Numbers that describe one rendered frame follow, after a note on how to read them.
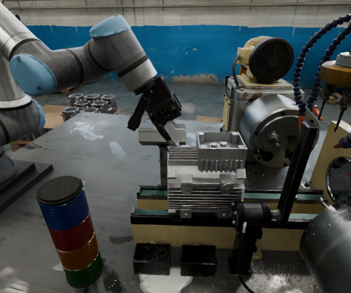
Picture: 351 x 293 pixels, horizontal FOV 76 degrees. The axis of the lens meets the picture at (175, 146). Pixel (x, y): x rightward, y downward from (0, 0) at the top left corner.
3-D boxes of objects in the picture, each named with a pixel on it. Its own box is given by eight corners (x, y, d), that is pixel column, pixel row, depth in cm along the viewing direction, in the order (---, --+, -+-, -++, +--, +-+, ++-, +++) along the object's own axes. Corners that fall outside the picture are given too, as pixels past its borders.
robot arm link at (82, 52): (51, 59, 60) (74, 36, 52) (85, 53, 69) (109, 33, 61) (70, 92, 62) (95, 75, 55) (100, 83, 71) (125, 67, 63)
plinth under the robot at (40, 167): (53, 169, 109) (52, 164, 107) (-7, 218, 81) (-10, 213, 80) (-2, 161, 115) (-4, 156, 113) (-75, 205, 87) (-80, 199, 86)
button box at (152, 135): (185, 146, 87) (186, 132, 88) (186, 142, 80) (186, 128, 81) (141, 145, 87) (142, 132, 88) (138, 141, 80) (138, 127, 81)
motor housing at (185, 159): (226, 184, 79) (233, 135, 70) (239, 227, 63) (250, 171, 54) (170, 183, 80) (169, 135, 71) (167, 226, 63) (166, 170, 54)
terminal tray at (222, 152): (235, 153, 68) (238, 131, 65) (243, 173, 59) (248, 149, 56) (195, 152, 69) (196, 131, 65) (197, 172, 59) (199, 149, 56)
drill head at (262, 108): (279, 133, 117) (290, 85, 105) (314, 175, 85) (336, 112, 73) (230, 132, 118) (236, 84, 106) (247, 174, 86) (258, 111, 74)
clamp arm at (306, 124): (285, 215, 56) (315, 121, 44) (289, 225, 54) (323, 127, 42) (270, 215, 57) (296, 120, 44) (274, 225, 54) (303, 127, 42)
